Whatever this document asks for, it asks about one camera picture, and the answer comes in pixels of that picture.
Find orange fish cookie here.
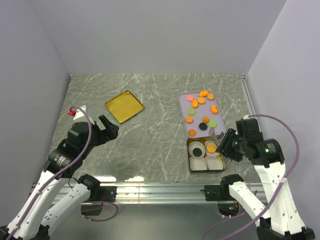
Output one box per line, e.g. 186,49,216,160
198,90,209,98

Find green round cookie right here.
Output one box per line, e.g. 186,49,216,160
208,120,217,128

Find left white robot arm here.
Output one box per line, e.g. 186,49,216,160
0,115,119,240

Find orange pumpkin cookie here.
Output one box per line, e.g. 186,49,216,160
210,105,219,115
191,99,199,109

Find orange chocolate chip cookie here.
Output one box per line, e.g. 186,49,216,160
188,129,197,137

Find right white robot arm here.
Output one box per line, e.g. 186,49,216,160
209,115,316,240

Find orange swirl cookie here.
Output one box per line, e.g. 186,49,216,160
202,116,210,124

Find black sandwich cookie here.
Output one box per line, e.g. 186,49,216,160
192,147,203,158
198,122,208,131

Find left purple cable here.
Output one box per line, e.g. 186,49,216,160
4,105,119,240

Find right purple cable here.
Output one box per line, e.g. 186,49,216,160
201,113,300,240

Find aluminium rail frame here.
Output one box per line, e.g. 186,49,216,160
50,73,265,240

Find pink round cookie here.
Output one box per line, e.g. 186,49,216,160
186,95,194,101

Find white paper cup front-right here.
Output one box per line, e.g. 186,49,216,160
204,156,224,171

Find green round cookie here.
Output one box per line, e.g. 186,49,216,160
187,108,196,116
208,120,217,128

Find white paper cup front-left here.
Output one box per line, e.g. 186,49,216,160
189,156,208,171

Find orange round cookie top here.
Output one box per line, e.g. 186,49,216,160
197,97,206,105

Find orange round dotted cookie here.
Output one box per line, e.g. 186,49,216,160
206,144,217,154

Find green round cookie left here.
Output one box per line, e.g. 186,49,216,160
187,108,196,116

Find gold cookie tin base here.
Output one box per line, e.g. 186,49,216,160
186,137,226,174

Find black sandwich cookie on tray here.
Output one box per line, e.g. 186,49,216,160
198,122,208,131

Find lavender plastic tray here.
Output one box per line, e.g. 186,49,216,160
178,90,226,138

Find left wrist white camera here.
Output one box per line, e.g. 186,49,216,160
68,104,89,123

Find white paper cup back-right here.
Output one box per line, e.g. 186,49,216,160
204,140,219,157

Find gold tin lid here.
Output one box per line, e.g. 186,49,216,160
105,90,145,124

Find metal tongs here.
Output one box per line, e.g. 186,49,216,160
208,127,231,166

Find purple cable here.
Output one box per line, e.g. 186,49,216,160
201,113,300,240
4,105,119,240

